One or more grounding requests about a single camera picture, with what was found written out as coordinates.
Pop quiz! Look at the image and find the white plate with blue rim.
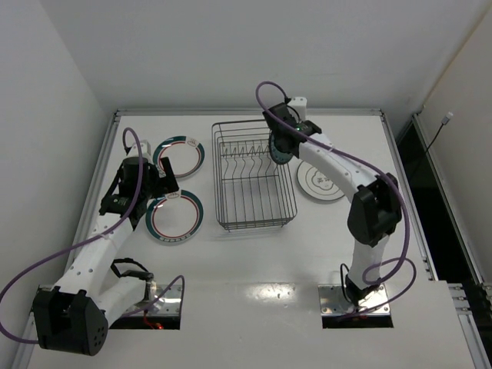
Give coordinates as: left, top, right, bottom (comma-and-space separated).
296, 161, 344, 201

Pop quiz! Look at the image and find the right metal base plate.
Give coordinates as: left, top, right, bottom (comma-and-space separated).
318, 284, 391, 317

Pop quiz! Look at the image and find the green red rimmed plate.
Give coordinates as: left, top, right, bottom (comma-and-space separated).
153, 135, 205, 179
145, 190, 204, 246

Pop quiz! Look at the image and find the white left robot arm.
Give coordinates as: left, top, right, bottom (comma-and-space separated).
32, 155, 178, 356

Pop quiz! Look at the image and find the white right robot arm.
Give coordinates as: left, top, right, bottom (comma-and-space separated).
263, 103, 402, 306

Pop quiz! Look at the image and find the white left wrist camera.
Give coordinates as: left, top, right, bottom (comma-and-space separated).
130, 140, 151, 157

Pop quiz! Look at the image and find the black wall cable with plug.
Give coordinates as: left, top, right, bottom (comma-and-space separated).
424, 111, 454, 155

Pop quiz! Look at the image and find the near green red rimmed plate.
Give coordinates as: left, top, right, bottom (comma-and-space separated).
145, 190, 204, 246

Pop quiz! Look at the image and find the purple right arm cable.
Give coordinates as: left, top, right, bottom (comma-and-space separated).
254, 80, 417, 322

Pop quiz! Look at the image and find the small blue floral plate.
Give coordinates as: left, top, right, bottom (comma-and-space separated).
268, 132, 294, 165

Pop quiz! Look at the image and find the grey wire dish rack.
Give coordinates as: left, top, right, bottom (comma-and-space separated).
211, 120, 298, 231

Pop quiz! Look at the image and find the aluminium table frame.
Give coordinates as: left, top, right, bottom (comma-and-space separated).
11, 108, 492, 369

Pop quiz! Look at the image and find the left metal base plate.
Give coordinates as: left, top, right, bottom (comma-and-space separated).
147, 282, 183, 317

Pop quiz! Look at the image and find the metal base plate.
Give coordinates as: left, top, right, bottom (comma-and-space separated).
147, 282, 183, 317
318, 284, 391, 317

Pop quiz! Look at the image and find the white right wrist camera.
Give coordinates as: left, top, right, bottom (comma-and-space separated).
288, 97, 308, 121

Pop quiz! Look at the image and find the far green red rimmed plate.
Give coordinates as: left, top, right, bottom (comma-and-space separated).
153, 135, 205, 179

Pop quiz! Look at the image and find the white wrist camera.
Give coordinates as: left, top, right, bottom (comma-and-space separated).
288, 97, 308, 121
130, 140, 151, 157

